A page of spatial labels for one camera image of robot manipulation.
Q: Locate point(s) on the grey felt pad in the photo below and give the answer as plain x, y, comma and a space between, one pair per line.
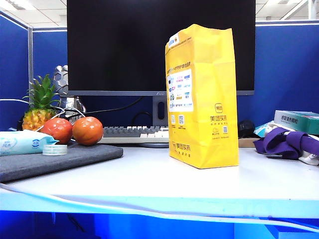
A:
54, 160

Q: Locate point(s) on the light blue tissue pack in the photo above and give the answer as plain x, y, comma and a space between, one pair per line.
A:
264, 129

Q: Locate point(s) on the red tomato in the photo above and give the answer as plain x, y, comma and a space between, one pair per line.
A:
57, 129

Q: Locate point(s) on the teal medicine box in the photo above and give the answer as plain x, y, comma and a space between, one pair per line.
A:
296, 120

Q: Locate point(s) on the purple cloth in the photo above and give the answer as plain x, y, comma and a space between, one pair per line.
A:
284, 144

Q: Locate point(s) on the pineapple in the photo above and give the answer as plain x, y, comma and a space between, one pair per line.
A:
40, 109

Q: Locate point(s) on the yellow printed paper bag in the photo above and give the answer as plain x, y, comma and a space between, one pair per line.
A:
209, 99

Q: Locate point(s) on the clear tape roll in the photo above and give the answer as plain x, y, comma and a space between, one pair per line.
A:
54, 150

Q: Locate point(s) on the blue wet wipes pack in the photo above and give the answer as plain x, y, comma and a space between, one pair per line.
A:
20, 143

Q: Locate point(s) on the orange-red tomato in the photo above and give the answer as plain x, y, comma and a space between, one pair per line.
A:
87, 130

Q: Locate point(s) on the grey and white keyboard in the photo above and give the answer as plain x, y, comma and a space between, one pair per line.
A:
129, 133

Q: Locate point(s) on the grey monitor stand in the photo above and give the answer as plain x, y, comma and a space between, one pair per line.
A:
159, 110

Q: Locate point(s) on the black computer monitor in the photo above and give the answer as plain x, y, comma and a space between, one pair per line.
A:
119, 47

